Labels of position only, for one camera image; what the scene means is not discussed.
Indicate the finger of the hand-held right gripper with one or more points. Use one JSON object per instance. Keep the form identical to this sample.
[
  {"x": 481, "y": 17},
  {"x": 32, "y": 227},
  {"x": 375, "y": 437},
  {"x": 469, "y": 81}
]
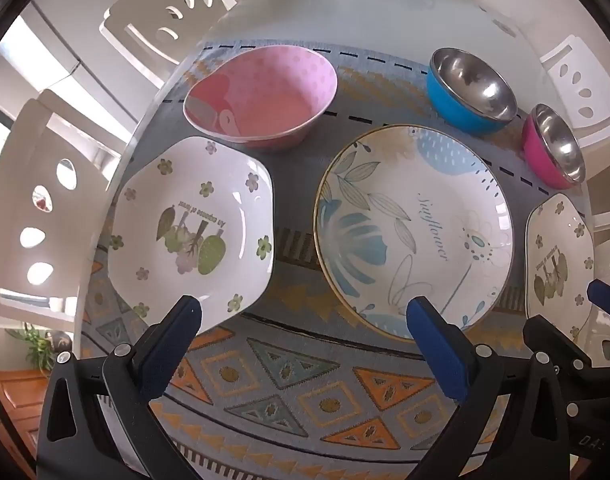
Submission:
[
  {"x": 605, "y": 300},
  {"x": 560, "y": 340}
]

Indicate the white floral plate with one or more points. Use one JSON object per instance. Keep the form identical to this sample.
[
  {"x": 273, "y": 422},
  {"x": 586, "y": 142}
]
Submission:
[
  {"x": 555, "y": 240},
  {"x": 150, "y": 260}
]

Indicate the green potted plant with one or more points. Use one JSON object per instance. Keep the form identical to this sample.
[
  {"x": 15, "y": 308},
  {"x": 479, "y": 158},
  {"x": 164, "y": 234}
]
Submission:
[{"x": 35, "y": 347}]

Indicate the blue steel bowl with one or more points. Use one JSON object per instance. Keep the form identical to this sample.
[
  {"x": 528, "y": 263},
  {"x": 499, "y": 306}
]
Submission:
[{"x": 465, "y": 80}]

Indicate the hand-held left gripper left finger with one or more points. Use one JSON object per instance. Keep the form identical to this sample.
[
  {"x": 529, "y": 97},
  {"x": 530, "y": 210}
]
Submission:
[{"x": 170, "y": 350}]

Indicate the round blue leaf plate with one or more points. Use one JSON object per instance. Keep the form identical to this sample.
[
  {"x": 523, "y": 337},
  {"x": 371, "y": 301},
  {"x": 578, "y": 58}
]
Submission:
[{"x": 415, "y": 240}]

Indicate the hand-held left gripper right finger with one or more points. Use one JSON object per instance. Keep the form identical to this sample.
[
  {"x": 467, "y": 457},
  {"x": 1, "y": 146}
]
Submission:
[{"x": 435, "y": 350}]

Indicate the wooden cabinet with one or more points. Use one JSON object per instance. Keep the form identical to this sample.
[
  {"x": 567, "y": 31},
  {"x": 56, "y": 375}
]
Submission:
[{"x": 15, "y": 395}]

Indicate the pink steel bowl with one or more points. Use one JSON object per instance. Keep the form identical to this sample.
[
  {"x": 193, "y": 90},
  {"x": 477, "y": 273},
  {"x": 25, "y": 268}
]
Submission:
[{"x": 555, "y": 145}]

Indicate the patterned blue table mat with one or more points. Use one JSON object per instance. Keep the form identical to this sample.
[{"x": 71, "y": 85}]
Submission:
[{"x": 305, "y": 375}]

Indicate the pink dotted bowl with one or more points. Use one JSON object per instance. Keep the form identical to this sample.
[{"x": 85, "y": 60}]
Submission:
[{"x": 265, "y": 105}]

